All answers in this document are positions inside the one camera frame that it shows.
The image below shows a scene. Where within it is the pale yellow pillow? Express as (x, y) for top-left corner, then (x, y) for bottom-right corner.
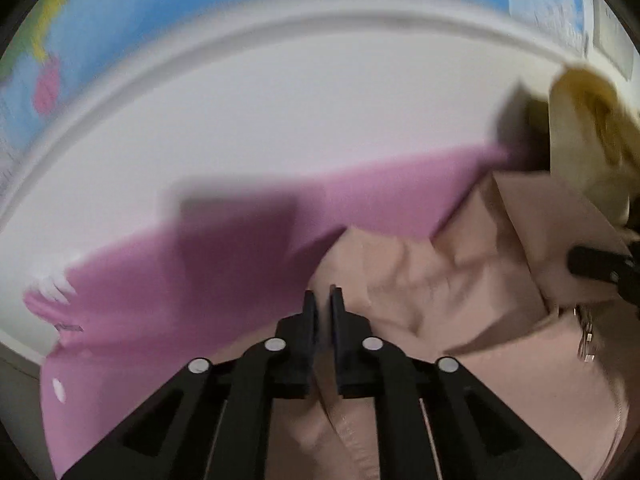
(547, 62), (640, 233)

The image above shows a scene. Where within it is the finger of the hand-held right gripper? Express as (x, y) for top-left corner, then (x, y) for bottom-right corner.
(567, 245), (640, 307)

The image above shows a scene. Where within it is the pink blanket with white print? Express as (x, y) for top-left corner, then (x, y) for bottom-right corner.
(22, 142), (518, 480)

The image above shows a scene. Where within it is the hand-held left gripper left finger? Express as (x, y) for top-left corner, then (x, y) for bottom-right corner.
(61, 290), (319, 480)

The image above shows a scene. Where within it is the colourful wall map poster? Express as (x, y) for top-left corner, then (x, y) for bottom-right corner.
(0, 0), (591, 206)

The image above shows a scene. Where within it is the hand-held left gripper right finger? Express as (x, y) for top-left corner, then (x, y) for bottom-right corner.
(328, 285), (582, 480)

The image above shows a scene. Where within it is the white wall socket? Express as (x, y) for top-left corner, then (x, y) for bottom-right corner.
(592, 0), (638, 81)

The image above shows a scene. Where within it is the beige coat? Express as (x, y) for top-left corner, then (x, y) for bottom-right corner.
(265, 169), (640, 480)

